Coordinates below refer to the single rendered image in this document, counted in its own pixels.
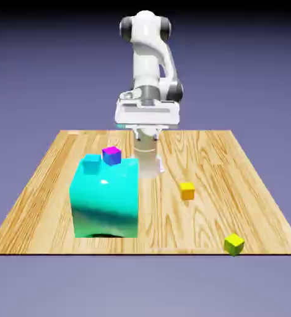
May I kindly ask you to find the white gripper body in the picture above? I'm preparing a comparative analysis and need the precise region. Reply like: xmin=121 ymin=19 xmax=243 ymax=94
xmin=114 ymin=98 xmax=181 ymax=130

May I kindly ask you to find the small yellow cube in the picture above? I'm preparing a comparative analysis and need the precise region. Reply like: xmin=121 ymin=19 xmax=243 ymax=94
xmin=224 ymin=232 xmax=245 ymax=257

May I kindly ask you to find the small purple cube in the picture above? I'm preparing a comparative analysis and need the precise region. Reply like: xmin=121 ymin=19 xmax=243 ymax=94
xmin=102 ymin=145 xmax=123 ymax=166

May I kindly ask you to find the small orange cube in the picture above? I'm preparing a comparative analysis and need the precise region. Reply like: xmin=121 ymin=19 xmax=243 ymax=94
xmin=179 ymin=182 xmax=196 ymax=201

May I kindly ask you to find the large cyan box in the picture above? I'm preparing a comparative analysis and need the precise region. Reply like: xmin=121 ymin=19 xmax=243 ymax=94
xmin=69 ymin=154 xmax=139 ymax=239

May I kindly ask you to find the small cyan cube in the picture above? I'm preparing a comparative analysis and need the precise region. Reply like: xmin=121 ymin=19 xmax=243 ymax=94
xmin=82 ymin=154 xmax=102 ymax=176

